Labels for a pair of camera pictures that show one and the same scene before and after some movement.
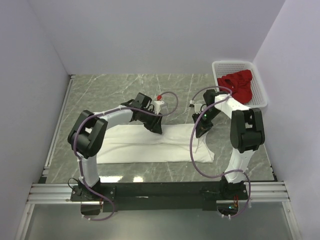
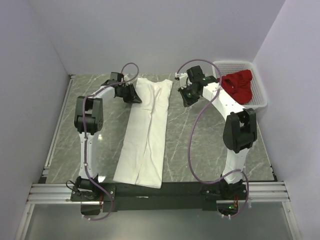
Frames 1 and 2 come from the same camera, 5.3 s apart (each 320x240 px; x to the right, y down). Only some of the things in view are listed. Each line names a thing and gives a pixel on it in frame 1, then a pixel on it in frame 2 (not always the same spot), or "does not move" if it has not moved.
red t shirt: x=240 y=83 does not move
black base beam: x=204 y=195 does not move
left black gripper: x=155 y=125 to x=133 y=97
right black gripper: x=202 y=128 to x=186 y=102
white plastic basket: x=221 y=68 does not move
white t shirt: x=131 y=144 to x=142 y=158
